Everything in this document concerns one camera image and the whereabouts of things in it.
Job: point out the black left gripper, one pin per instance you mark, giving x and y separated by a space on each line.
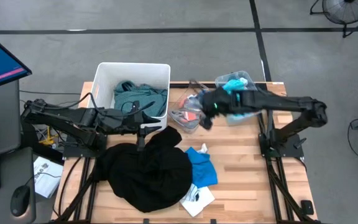
123 123

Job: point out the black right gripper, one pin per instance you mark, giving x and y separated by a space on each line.
221 102

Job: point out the green patterned garment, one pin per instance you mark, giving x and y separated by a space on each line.
141 96

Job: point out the blue cloth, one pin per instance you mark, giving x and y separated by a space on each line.
202 169

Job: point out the black garment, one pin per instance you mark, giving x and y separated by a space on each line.
145 177

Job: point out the white cloth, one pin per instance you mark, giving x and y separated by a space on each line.
199 207

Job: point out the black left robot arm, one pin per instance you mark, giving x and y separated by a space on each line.
70 119

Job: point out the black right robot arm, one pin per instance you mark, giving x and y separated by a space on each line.
278 102

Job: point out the small white fabric piece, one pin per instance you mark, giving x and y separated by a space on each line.
203 148

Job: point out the small clear plastic box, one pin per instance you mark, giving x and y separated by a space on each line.
179 119

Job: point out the large clear plastic box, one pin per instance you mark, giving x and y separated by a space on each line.
222 77

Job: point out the white plastic laundry bin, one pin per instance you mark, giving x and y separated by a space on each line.
129 73

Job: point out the black table edge clip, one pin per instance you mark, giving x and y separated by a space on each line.
146 221
213 221

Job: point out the black clamp lever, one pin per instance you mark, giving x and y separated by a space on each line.
300 143

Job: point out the black computer mouse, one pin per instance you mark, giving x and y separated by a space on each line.
20 200

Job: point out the grey cabinet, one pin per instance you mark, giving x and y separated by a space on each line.
2 115

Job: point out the grey desk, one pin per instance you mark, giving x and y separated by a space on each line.
8 174

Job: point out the black floor fan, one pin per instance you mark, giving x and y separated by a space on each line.
348 11

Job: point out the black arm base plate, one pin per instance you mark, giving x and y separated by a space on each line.
73 152
291 151

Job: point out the black frame foot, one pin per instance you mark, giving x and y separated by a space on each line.
307 207

